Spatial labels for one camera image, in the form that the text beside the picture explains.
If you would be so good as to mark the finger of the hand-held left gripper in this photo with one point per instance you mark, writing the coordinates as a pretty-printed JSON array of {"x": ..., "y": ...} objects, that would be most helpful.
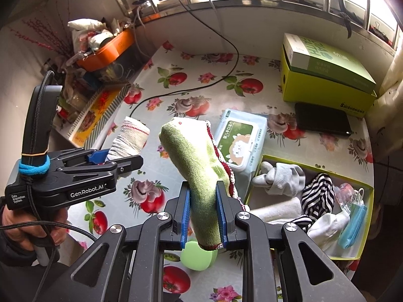
[
  {"x": 129, "y": 163},
  {"x": 97, "y": 156}
]

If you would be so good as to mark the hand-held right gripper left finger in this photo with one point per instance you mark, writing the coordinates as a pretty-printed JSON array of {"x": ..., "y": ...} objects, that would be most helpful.
[{"x": 185, "y": 223}]

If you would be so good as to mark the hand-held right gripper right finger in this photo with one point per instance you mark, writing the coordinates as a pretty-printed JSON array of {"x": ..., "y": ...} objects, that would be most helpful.
[{"x": 221, "y": 220}]

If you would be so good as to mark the beige knit sock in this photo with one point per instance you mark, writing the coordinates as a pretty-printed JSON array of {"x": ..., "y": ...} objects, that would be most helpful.
[{"x": 132, "y": 135}]

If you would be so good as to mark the green knit sock red trim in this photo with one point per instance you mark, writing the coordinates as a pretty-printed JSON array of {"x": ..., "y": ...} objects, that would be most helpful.
[{"x": 195, "y": 170}]

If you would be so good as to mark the white towel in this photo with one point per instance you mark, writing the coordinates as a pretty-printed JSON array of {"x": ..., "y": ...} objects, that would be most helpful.
[{"x": 277, "y": 210}]

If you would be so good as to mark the white grey sock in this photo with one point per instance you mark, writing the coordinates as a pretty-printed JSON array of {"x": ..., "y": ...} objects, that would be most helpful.
[{"x": 283, "y": 179}]

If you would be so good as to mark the white light green sock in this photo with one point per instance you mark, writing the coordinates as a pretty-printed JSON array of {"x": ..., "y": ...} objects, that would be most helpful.
[{"x": 327, "y": 226}]

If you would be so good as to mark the white cardboard box lid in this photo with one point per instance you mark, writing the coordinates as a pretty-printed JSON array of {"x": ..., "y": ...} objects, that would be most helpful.
[{"x": 340, "y": 253}]

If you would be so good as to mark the clear plastic bag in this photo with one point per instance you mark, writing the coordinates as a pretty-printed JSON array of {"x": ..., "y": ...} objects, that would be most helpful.
[{"x": 346, "y": 198}]

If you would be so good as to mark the blue face mask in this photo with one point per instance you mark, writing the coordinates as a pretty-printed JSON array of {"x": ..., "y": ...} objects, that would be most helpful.
[{"x": 352, "y": 226}]

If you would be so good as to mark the person's left forearm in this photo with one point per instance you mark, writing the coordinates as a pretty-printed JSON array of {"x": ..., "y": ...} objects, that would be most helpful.
[{"x": 15, "y": 254}]

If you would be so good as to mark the person's left hand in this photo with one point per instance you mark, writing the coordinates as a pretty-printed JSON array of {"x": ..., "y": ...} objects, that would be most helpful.
[{"x": 19, "y": 217}]

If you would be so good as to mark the green round plastic case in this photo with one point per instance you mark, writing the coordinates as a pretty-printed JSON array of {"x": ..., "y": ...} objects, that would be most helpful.
[{"x": 196, "y": 256}]

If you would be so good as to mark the yellow patterned flat box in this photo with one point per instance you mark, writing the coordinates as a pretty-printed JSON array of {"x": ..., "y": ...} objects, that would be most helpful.
[{"x": 91, "y": 116}]

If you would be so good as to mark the wet wipes packet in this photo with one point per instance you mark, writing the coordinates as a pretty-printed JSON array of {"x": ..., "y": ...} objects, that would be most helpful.
[{"x": 242, "y": 138}]

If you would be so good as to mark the orange plastic basket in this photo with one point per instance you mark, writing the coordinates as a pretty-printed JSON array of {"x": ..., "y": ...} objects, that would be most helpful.
[{"x": 110, "y": 52}]

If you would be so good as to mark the white plastic bag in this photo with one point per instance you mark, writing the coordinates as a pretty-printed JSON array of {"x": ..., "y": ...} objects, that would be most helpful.
[{"x": 85, "y": 25}]

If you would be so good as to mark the black phone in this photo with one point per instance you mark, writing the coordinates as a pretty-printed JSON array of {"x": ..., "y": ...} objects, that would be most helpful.
[{"x": 324, "y": 119}]

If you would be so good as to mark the yellow green shoe box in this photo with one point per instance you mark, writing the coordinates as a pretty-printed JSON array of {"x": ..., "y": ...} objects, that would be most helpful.
[{"x": 314, "y": 91}]

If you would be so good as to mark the white green cardboard box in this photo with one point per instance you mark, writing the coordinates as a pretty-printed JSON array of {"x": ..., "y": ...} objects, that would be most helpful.
[{"x": 330, "y": 59}]

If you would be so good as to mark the beige curtain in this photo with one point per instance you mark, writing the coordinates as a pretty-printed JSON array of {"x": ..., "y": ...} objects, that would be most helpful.
[{"x": 390, "y": 85}]

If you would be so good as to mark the black window hook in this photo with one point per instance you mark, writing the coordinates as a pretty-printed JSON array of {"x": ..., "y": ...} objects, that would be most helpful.
[{"x": 345, "y": 15}]

